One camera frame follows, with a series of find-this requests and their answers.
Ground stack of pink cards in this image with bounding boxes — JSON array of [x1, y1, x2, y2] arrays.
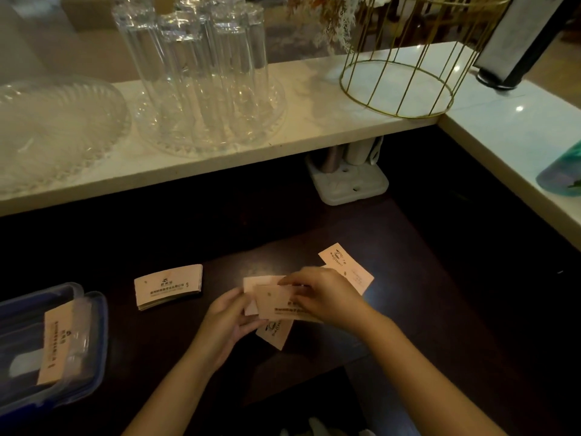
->
[[134, 264, 203, 311]]

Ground person's right hand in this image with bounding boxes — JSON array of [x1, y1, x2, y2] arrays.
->
[[277, 266, 379, 335]]

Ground gold wire basket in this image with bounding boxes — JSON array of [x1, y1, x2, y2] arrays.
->
[[340, 0, 516, 119]]

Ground person's left hand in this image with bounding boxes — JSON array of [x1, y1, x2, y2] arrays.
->
[[199, 287, 269, 372]]

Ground person's left forearm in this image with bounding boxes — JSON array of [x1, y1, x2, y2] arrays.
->
[[122, 352, 228, 436]]

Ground clear round glass tray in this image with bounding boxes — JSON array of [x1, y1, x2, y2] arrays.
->
[[134, 72, 287, 158]]

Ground teal bottle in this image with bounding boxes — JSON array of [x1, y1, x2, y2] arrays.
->
[[536, 140, 581, 197]]

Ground clear blue-rimmed plastic container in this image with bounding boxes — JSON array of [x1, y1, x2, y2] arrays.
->
[[0, 282, 109, 418]]

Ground dried flower bunch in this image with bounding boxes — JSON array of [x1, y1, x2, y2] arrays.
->
[[286, 0, 364, 52]]

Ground white plug adapter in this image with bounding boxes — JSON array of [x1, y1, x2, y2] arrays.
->
[[345, 137, 384, 166]]

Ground clear ribbed glass dish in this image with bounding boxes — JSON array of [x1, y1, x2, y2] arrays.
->
[[0, 76, 132, 196]]

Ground grey plug adapter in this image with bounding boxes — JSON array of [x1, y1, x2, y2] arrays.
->
[[318, 145, 346, 174]]

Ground group of clear drinking glasses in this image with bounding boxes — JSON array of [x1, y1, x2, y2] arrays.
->
[[111, 0, 271, 146]]

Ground person's right forearm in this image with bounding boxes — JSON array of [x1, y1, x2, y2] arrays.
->
[[356, 309, 509, 436]]

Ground black table sign stand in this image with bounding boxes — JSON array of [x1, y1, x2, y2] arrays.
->
[[474, 0, 575, 91]]

